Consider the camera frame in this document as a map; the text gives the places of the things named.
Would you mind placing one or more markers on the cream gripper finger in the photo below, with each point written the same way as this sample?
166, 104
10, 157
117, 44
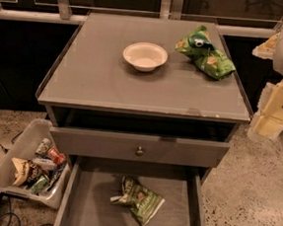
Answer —
267, 122
266, 49

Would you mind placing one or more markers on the green jalapeno chip bag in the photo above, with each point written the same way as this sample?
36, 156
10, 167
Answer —
143, 202

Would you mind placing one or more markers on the green chip bag on counter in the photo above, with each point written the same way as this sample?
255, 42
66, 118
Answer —
207, 57

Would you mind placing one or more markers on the grey drawer cabinet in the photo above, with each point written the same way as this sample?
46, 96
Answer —
92, 87

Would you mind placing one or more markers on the round metal drawer knob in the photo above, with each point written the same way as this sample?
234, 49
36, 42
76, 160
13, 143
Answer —
140, 151

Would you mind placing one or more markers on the grey top drawer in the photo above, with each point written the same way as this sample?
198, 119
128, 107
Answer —
122, 146

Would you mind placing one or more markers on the grey open middle drawer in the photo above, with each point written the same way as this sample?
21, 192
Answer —
94, 181

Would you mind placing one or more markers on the dark blue snack bag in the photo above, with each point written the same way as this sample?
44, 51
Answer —
56, 175

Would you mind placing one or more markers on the brown snack bag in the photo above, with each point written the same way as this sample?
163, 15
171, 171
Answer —
27, 172

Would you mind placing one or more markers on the white paper bowl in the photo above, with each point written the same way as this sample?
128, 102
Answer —
144, 56

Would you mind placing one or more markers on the red orange soda can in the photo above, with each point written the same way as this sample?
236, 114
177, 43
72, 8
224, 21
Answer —
55, 156

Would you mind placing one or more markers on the green soda can upper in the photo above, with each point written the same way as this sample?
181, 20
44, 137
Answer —
43, 147

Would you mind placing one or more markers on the green soda can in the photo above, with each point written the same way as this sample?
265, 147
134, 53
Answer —
39, 185
43, 147

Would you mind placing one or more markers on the silver white can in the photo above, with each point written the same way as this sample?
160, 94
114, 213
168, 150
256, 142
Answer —
45, 164

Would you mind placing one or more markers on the green soda can lower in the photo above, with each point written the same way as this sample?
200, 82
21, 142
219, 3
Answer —
39, 185

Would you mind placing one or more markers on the metal window railing frame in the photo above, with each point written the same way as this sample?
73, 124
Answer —
240, 18

